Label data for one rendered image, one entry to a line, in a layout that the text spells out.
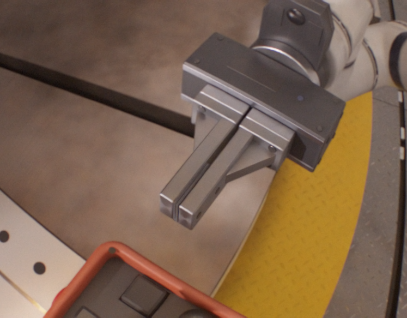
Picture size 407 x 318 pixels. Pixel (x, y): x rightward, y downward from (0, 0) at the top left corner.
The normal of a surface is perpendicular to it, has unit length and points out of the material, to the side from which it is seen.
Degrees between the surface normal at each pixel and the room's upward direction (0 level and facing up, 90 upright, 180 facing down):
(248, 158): 0
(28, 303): 0
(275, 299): 0
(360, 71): 51
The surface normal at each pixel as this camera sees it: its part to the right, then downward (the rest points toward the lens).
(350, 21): 0.59, -0.11
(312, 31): -0.55, 0.69
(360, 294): 0.07, -0.54
